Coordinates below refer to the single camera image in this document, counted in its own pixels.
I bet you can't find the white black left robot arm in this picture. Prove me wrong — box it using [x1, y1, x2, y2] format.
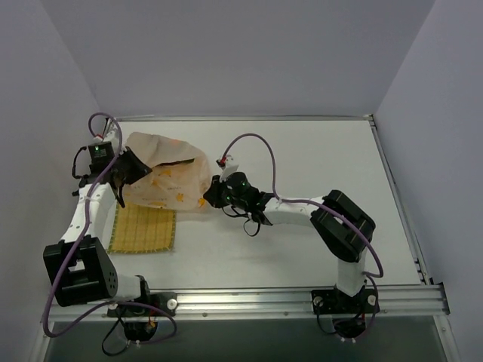
[43, 141, 151, 307]

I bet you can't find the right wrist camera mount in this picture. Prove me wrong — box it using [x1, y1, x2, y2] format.
[216, 155, 239, 183]

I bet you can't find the green fake fruit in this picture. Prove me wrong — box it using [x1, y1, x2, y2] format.
[157, 158, 195, 167]

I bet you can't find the banana print plastic bag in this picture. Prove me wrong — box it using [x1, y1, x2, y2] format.
[123, 132, 212, 212]

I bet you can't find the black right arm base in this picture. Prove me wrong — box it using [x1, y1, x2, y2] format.
[311, 287, 380, 342]

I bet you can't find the yellow woven placemat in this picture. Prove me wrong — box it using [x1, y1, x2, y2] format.
[107, 204, 177, 254]

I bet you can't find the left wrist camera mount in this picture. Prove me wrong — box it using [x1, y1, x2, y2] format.
[95, 119, 118, 142]

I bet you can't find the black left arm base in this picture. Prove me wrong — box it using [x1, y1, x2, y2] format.
[101, 292, 178, 357]

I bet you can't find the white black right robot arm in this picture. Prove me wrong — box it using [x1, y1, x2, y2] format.
[203, 172, 376, 297]

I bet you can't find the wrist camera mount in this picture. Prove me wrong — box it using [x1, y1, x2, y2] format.
[95, 119, 118, 142]
[216, 155, 239, 183]

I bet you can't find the front aluminium mounting rail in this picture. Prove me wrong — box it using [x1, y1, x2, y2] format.
[43, 284, 451, 321]

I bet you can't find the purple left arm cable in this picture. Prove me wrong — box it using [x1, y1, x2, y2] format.
[42, 112, 178, 346]

